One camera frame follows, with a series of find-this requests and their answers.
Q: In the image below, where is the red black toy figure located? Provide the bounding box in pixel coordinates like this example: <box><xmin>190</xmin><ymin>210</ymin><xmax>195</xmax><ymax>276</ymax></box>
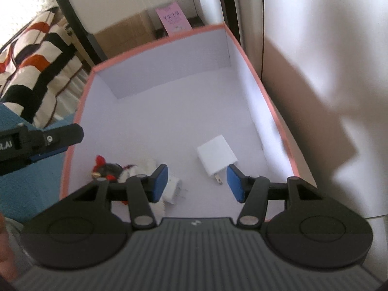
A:
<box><xmin>90</xmin><ymin>154</ymin><xmax>143</xmax><ymax>205</ymax></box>

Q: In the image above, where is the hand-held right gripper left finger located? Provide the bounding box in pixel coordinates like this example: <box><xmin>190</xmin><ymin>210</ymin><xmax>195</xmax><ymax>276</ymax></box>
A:
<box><xmin>71</xmin><ymin>164</ymin><xmax>169</xmax><ymax>230</ymax></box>

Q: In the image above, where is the wooden nightstand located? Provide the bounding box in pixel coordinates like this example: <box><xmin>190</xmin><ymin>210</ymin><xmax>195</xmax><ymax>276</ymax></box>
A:
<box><xmin>94</xmin><ymin>10</ymin><xmax>171</xmax><ymax>62</ymax></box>

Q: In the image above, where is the pink paper bag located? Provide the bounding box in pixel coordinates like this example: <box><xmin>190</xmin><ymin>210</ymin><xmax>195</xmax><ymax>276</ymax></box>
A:
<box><xmin>155</xmin><ymin>1</ymin><xmax>192</xmax><ymax>37</ymax></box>

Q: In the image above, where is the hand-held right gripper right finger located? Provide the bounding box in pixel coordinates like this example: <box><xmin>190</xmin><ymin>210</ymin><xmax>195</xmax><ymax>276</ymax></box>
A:
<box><xmin>226</xmin><ymin>164</ymin><xmax>323</xmax><ymax>229</ymax></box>

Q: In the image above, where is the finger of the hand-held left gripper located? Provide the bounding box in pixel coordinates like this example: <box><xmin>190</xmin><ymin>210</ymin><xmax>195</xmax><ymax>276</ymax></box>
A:
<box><xmin>27</xmin><ymin>123</ymin><xmax>85</xmax><ymax>162</ymax></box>

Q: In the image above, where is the white quilted headboard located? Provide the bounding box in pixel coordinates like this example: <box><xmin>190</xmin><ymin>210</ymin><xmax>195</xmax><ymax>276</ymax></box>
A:
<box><xmin>0</xmin><ymin>0</ymin><xmax>59</xmax><ymax>50</ymax></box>

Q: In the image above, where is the blue textured towel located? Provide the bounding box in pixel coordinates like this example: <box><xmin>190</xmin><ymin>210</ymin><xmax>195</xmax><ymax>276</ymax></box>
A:
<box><xmin>0</xmin><ymin>101</ymin><xmax>75</xmax><ymax>222</ymax></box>

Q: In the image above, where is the striped red black white blanket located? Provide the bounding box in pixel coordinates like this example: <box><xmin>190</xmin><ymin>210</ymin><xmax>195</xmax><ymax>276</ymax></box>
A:
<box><xmin>0</xmin><ymin>6</ymin><xmax>95</xmax><ymax>128</ymax></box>

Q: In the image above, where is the white power adapter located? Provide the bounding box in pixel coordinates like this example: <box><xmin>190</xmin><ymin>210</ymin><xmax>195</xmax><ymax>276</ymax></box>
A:
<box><xmin>162</xmin><ymin>177</ymin><xmax>189</xmax><ymax>206</ymax></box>
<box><xmin>197</xmin><ymin>135</ymin><xmax>239</xmax><ymax>186</ymax></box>

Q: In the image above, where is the pink cardboard box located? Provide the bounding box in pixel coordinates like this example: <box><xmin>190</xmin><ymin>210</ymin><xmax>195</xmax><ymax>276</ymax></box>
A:
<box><xmin>59</xmin><ymin>23</ymin><xmax>318</xmax><ymax>222</ymax></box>

